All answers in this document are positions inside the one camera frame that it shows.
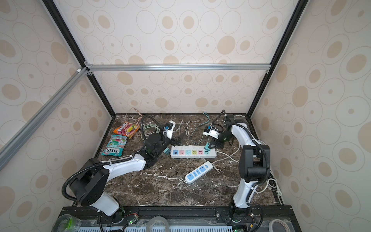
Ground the long multicolour power strip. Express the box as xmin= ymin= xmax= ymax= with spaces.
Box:
xmin=171 ymin=146 xmax=216 ymax=159

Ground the teal charger with teal cable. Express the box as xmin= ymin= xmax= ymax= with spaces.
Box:
xmin=190 ymin=112 xmax=211 ymax=151

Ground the short blue power strip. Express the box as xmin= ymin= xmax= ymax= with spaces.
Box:
xmin=185 ymin=161 xmax=214 ymax=184

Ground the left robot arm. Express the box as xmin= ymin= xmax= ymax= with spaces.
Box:
xmin=61 ymin=115 xmax=180 ymax=220

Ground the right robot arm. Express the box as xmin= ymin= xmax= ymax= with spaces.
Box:
xmin=206 ymin=110 xmax=271 ymax=208

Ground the teal charger cube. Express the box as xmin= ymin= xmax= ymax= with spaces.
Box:
xmin=163 ymin=148 xmax=171 ymax=155

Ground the orange candy bag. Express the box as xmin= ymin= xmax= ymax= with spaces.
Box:
xmin=114 ymin=122 xmax=140 ymax=139

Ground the green Fox's candy bag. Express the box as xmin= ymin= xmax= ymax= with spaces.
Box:
xmin=101 ymin=135 xmax=128 ymax=157

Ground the tape roll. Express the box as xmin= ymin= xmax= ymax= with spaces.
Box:
xmin=268 ymin=219 xmax=290 ymax=232

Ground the clear plastic cup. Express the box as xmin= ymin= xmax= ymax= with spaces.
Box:
xmin=52 ymin=214 xmax=82 ymax=232

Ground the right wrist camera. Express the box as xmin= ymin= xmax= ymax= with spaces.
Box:
xmin=203 ymin=126 xmax=220 ymax=139

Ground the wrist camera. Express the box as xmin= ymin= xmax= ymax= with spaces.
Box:
xmin=164 ymin=120 xmax=176 ymax=140
xmin=203 ymin=126 xmax=220 ymax=139

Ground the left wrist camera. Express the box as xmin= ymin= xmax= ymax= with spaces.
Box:
xmin=164 ymin=120 xmax=176 ymax=140

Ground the white power strip cord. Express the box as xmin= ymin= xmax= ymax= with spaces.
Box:
xmin=211 ymin=139 xmax=282 ymax=196

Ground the white lilac coiled cable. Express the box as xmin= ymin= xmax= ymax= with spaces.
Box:
xmin=173 ymin=118 xmax=198 ymax=140

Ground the green charging cable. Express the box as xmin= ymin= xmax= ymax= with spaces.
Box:
xmin=140 ymin=121 xmax=161 ymax=137

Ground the pink charging cable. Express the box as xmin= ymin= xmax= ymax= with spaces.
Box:
xmin=124 ymin=107 xmax=143 ymax=124

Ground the silver aluminium rail back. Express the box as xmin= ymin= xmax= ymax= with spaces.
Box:
xmin=85 ymin=63 xmax=271 ymax=73

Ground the silver aluminium rail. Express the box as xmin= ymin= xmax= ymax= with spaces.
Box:
xmin=85 ymin=63 xmax=271 ymax=73
xmin=1 ymin=67 xmax=88 ymax=169

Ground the silver aluminium rail left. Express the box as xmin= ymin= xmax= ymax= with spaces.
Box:
xmin=1 ymin=67 xmax=88 ymax=169

